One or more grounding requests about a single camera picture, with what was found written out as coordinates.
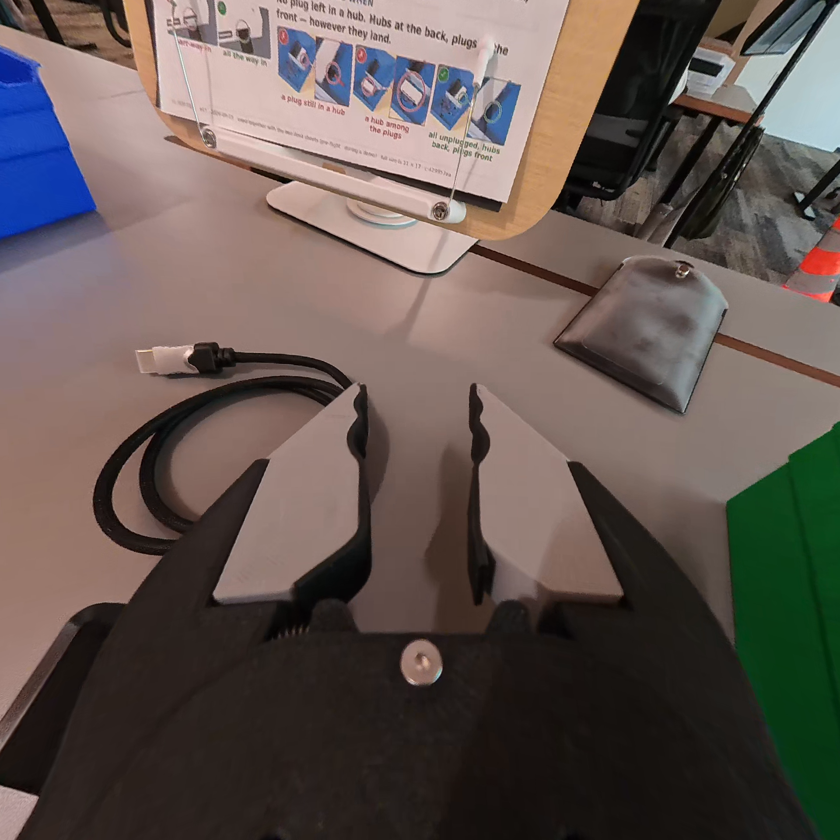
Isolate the grey sign on black stand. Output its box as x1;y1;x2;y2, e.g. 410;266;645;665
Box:
661;0;840;245

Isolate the thin black hub cable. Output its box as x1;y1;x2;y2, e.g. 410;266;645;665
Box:
94;341;357;559

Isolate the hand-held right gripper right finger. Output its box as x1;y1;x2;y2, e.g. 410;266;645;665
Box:
466;382;624;623

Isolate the white stand base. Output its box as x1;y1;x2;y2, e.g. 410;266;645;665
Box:
266;128;480;275

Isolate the green storage bin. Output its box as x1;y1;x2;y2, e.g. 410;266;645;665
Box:
725;423;840;840

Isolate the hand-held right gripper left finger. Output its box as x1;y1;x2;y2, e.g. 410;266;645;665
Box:
211;382;374;623

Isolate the orange traffic cone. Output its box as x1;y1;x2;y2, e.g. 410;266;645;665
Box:
783;220;840;304

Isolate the black chair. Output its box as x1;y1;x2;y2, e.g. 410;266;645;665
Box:
564;0;724;212

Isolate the wooden top desk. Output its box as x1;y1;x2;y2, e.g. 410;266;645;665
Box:
669;84;765;198

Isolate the blue storage bin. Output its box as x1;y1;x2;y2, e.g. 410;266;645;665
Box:
0;46;98;240

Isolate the wooden stand board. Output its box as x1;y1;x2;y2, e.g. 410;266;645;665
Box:
123;0;642;244

